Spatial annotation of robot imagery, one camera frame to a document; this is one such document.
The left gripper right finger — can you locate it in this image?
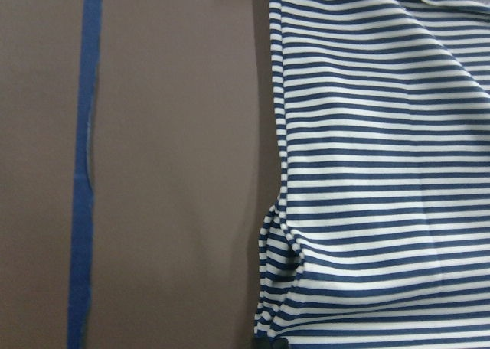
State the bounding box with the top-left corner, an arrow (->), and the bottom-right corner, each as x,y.
273,338 -> 289,349

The blue white striped polo shirt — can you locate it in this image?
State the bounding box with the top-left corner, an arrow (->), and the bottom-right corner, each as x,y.
254,0 -> 489,348

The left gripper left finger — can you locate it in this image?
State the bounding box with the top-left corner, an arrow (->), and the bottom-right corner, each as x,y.
253,338 -> 270,349

